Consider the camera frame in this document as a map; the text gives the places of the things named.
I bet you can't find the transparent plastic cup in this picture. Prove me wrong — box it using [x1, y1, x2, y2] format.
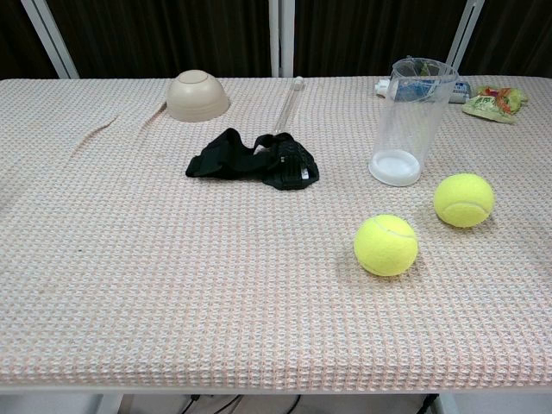
[367, 56, 459, 187]

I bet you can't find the pink white waffle tablecloth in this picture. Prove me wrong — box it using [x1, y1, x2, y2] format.
[0, 76, 552, 387]

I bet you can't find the black cable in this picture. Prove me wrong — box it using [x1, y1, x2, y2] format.
[174, 394, 242, 414]
[279, 394, 303, 414]

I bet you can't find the clear plastic rod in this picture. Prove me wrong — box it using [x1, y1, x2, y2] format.
[274, 76, 305, 135]

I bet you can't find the green snack packet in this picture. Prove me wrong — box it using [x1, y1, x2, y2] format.
[461, 85, 530, 126]

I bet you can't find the yellow tennis ball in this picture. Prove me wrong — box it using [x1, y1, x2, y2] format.
[433, 172, 496, 229]
[353, 214, 419, 278]

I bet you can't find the black strap brace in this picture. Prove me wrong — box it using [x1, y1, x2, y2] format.
[185, 128, 321, 193]

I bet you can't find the white table frame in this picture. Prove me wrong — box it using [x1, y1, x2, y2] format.
[0, 384, 552, 414]

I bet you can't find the beige upturned bowl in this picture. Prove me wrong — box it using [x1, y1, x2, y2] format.
[166, 69, 230, 123]

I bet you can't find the white metal frame post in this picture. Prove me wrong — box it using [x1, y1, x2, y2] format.
[267, 0, 295, 78]
[443, 0, 488, 72]
[20, 0, 81, 79]

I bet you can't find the dark curtain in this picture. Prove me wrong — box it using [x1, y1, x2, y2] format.
[0, 0, 552, 81]

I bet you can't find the white blue toothpaste tube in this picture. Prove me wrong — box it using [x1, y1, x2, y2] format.
[373, 77, 472, 104]

